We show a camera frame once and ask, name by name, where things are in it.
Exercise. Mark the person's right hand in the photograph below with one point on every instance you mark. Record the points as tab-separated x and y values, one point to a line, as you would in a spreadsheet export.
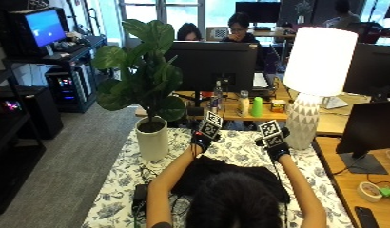
276	146

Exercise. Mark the person's left hand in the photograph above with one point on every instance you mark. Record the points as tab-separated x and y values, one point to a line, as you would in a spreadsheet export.
199	140

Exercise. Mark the white marker cube right glove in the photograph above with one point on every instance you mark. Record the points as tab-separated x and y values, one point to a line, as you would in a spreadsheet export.
271	133

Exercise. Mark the white marker cube glove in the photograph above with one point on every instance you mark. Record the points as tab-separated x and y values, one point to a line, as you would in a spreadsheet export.
271	133
210	125

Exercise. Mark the white marker cube left glove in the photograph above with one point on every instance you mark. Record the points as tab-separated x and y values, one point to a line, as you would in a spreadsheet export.
210	125

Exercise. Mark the white patterned lamp base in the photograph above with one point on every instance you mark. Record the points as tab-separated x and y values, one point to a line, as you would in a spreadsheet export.
302	122

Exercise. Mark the white cylindrical plant pot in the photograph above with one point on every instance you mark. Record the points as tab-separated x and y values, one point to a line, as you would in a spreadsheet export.
151	141

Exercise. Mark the small yellow box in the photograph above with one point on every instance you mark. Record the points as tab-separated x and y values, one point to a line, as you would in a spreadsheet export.
278	106

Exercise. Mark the green plastic cup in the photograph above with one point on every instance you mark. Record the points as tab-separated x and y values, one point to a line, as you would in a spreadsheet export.
256	107

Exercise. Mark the black cloth garment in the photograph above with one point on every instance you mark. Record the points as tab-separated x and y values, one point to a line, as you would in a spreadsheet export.
227	177

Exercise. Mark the clear water bottle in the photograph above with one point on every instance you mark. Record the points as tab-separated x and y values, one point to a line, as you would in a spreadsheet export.
217	95

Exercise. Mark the the person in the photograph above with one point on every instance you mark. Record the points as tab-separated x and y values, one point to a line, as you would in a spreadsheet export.
232	202

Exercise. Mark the black computer monitor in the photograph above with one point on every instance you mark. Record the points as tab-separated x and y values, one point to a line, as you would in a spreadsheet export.
211	66
370	71
370	133
258	11

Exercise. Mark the black power adapter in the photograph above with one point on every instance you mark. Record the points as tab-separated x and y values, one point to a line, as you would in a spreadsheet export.
139	196

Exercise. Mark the blue floral white tablecloth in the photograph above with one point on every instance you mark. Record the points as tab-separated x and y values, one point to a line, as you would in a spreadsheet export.
118	190

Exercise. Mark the green leafy potted plant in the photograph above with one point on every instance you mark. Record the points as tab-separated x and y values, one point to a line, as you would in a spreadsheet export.
143	72

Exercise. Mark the roll of beige tape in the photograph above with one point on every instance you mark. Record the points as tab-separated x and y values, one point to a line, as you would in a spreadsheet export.
368	191

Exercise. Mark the white table lamp shade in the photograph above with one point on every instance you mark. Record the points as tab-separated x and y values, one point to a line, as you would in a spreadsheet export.
319	60

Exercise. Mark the green plastic toy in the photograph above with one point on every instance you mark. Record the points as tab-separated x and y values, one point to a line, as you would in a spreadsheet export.
388	191

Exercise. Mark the black smartphone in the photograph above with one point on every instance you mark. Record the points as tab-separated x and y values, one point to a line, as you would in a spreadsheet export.
366	217

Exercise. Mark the checkerboard calibration board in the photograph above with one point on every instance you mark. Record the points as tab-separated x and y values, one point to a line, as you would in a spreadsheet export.
218	33

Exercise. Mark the black desktop computer tower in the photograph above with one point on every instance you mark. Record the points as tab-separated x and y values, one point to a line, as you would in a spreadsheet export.
70	87

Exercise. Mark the black metal shelf rack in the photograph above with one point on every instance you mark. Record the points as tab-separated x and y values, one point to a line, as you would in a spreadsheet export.
9	133

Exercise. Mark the blue lit screen monitor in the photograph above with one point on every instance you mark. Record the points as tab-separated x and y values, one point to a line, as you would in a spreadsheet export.
42	28

